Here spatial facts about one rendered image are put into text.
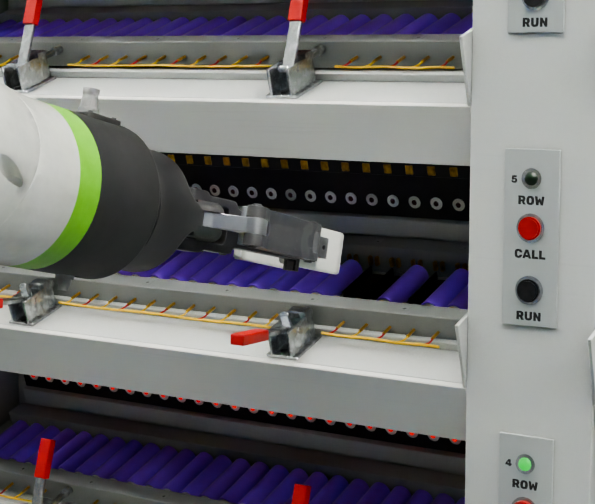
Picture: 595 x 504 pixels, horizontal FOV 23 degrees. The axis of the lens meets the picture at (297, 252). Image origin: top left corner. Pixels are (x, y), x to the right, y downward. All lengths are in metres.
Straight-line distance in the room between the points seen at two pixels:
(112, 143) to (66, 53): 0.50
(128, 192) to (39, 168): 0.08
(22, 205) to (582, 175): 0.41
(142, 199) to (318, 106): 0.29
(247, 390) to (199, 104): 0.23
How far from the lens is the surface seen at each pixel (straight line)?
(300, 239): 0.94
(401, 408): 1.08
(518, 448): 1.04
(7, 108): 0.74
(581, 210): 0.99
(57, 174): 0.76
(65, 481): 1.37
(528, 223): 1.00
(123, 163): 0.81
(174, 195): 0.85
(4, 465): 1.42
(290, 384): 1.12
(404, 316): 1.11
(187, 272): 1.27
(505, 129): 1.01
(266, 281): 1.22
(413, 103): 1.04
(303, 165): 1.27
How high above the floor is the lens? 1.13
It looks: 8 degrees down
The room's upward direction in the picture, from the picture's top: straight up
